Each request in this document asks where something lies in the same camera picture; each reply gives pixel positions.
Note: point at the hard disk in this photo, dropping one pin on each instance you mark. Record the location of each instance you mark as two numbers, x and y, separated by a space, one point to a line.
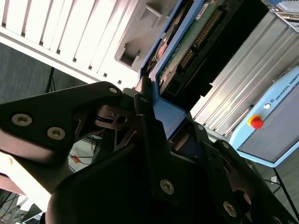
177 53

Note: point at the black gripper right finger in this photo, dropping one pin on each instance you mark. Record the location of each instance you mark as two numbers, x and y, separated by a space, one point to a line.
229 177

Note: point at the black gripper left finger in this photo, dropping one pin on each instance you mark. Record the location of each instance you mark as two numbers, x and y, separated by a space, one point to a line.
58 109

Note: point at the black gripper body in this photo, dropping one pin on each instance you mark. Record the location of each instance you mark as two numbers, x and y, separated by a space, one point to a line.
112 191

